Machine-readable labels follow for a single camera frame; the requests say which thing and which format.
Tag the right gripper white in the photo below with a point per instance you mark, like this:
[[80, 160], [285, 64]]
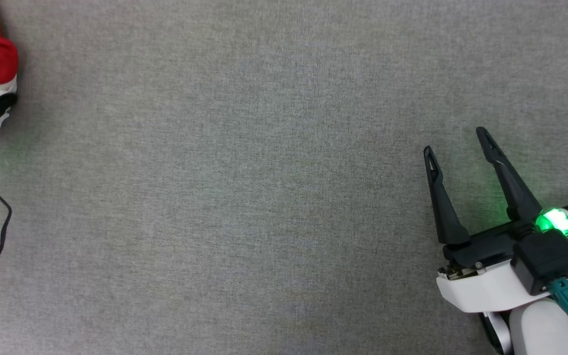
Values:
[[486, 288]]

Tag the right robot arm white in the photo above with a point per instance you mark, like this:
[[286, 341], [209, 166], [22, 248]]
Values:
[[543, 330]]

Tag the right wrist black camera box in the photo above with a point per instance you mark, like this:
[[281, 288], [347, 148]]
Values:
[[545, 261]]

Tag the grey fabric sofa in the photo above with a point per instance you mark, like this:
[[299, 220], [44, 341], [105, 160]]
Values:
[[244, 187]]

